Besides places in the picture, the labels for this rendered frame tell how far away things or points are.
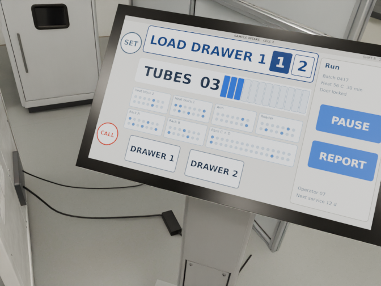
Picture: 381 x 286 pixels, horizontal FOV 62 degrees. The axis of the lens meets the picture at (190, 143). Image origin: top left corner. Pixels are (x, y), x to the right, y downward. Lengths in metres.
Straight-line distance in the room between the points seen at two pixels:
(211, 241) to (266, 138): 0.34
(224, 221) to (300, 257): 1.08
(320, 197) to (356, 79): 0.20
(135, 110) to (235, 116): 0.18
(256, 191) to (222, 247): 0.29
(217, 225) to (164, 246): 0.94
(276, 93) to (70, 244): 1.38
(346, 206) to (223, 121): 0.23
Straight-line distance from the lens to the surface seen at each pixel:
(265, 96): 0.55
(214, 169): 0.54
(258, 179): 0.53
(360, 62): 0.59
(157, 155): 0.55
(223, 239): 0.78
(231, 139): 0.54
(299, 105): 0.55
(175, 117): 0.55
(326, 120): 0.56
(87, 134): 0.61
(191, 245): 0.82
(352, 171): 0.56
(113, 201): 1.87
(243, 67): 0.56
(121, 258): 1.63
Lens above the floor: 1.35
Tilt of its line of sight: 36 degrees down
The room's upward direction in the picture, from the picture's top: 6 degrees clockwise
